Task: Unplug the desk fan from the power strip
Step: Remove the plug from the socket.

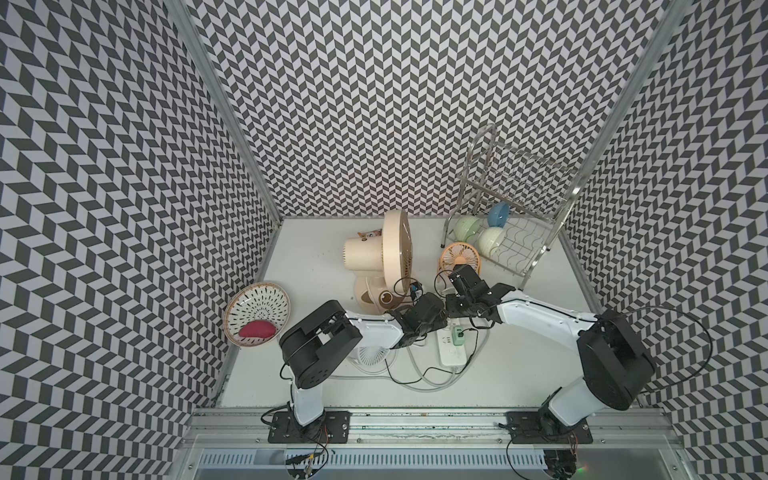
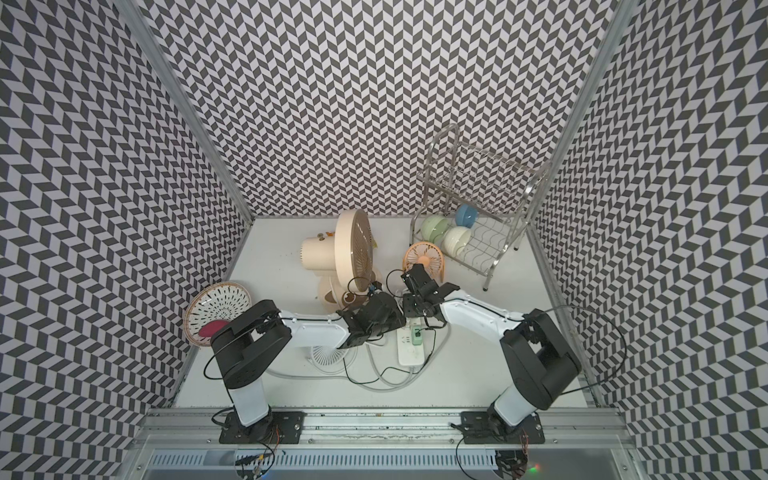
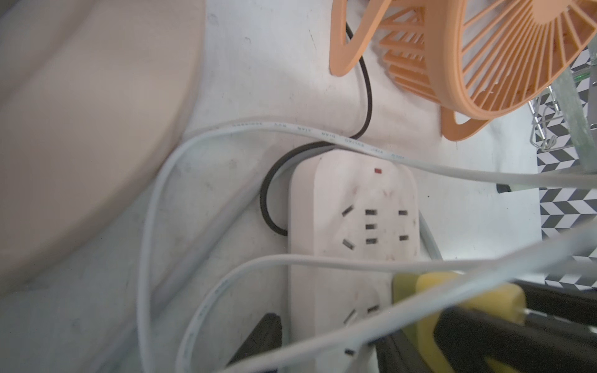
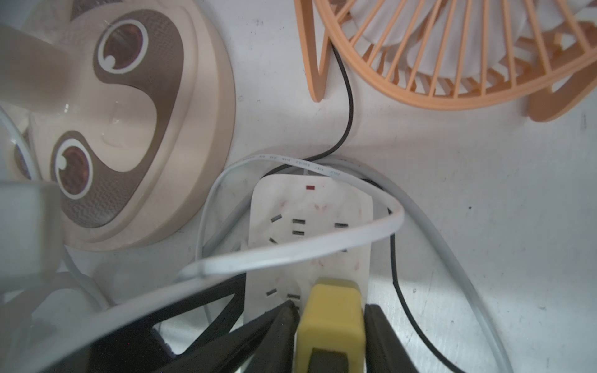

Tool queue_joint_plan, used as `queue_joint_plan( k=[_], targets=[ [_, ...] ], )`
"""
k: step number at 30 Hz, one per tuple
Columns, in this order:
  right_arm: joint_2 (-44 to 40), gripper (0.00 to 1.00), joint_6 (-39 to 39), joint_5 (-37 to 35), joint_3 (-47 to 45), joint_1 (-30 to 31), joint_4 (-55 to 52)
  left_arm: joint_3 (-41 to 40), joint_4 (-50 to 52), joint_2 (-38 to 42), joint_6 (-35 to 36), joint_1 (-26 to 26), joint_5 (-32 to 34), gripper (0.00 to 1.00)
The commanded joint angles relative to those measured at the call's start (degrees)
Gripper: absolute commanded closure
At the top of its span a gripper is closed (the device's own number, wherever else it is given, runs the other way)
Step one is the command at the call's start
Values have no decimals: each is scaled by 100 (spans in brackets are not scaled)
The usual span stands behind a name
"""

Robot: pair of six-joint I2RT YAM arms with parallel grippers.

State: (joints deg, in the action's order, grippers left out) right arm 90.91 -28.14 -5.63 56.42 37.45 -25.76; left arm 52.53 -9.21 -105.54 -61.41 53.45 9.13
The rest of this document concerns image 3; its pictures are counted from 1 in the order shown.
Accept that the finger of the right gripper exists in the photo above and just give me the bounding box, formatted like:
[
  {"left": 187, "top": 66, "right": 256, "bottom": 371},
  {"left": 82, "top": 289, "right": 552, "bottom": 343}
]
[{"left": 373, "top": 281, "right": 596, "bottom": 372}]

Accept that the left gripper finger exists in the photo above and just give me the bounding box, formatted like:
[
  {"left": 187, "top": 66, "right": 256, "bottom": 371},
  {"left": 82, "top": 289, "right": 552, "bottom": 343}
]
[{"left": 228, "top": 312, "right": 282, "bottom": 365}]

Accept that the yellow plug adapter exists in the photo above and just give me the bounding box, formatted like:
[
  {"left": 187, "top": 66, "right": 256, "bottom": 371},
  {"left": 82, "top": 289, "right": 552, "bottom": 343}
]
[{"left": 403, "top": 283, "right": 527, "bottom": 372}]

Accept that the white fan cable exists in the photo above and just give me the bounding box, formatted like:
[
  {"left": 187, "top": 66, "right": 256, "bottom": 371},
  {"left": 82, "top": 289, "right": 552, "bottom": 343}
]
[{"left": 174, "top": 223, "right": 597, "bottom": 373}]

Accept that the white power strip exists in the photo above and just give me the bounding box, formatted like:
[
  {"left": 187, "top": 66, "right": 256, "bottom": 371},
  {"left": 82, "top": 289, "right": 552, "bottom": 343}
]
[{"left": 287, "top": 148, "right": 423, "bottom": 373}]

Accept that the small orange desk fan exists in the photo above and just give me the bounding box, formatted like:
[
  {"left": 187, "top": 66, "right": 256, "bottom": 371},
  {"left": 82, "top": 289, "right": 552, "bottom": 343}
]
[{"left": 330, "top": 0, "right": 596, "bottom": 141}]

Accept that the large beige desk fan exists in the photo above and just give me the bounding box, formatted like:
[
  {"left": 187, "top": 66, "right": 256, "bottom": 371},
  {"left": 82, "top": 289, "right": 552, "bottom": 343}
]
[{"left": 1, "top": 1, "right": 206, "bottom": 293}]

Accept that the white power strip cable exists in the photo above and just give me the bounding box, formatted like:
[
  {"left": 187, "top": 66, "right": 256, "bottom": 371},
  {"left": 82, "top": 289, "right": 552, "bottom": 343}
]
[{"left": 136, "top": 118, "right": 597, "bottom": 373}]

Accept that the black orange fan cable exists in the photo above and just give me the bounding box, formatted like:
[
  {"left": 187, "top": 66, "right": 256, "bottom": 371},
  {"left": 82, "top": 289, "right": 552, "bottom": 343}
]
[{"left": 259, "top": 22, "right": 374, "bottom": 237}]

